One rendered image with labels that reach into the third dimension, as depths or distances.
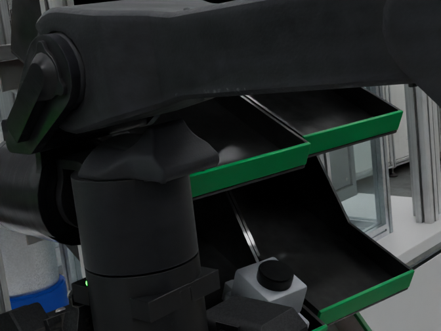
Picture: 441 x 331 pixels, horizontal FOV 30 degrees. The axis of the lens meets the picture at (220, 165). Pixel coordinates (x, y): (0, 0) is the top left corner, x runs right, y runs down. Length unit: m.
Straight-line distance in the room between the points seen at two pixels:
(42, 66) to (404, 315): 1.73
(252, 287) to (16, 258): 0.88
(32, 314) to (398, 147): 6.08
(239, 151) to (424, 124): 1.48
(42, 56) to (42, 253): 1.18
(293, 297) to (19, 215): 0.31
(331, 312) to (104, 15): 0.48
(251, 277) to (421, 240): 1.41
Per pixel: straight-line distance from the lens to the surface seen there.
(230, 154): 0.68
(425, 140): 2.15
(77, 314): 0.43
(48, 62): 0.37
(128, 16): 0.34
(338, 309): 0.77
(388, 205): 2.12
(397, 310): 2.00
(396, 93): 6.42
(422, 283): 2.09
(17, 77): 0.86
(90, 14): 0.35
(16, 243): 1.51
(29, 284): 1.53
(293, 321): 0.47
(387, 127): 0.79
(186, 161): 0.36
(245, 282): 0.69
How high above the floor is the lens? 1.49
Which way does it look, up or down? 12 degrees down
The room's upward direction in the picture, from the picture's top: 7 degrees counter-clockwise
